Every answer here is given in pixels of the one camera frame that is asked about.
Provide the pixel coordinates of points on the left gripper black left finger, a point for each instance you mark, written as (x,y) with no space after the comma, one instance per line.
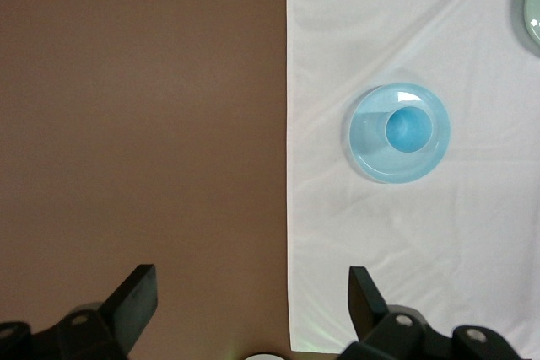
(135,309)

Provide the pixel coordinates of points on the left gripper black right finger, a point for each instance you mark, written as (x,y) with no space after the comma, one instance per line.
(371,318)

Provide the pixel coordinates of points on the blue plastic cup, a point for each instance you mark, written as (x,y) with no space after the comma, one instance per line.
(408,130)

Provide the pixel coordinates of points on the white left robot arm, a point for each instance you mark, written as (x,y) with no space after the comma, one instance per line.
(266,357)

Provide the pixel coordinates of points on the blue round plate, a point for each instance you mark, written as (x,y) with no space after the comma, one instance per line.
(401,168)

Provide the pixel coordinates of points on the green round plate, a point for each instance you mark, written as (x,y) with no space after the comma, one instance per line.
(532,10)

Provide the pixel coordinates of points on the white square cloth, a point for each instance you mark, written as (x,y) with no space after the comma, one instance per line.
(379,18)

